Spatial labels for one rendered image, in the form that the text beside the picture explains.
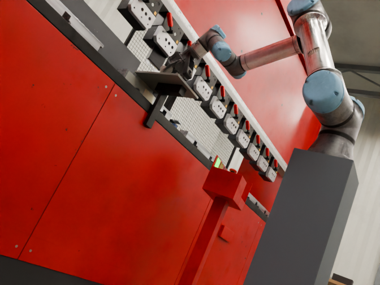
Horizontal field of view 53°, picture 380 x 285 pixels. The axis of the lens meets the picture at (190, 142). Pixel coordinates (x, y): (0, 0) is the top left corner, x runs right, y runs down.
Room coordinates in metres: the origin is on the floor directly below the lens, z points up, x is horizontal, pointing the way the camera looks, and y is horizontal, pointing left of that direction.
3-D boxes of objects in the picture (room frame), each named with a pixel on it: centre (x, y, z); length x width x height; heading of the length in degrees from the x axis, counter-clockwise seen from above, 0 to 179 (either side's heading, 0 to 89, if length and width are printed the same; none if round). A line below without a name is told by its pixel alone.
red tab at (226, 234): (2.41, -0.45, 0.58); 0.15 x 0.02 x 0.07; 141
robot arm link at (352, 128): (1.13, -0.42, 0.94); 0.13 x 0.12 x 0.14; 133
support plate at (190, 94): (1.62, 0.21, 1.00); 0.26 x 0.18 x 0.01; 51
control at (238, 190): (1.83, -0.26, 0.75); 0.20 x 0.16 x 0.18; 152
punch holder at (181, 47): (1.85, 0.21, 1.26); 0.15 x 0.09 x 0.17; 141
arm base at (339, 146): (1.14, -0.43, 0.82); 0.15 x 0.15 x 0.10
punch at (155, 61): (1.71, 0.32, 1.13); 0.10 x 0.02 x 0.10; 141
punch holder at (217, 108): (2.16, -0.04, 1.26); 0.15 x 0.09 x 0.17; 141
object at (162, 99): (1.60, 0.18, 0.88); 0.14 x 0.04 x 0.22; 51
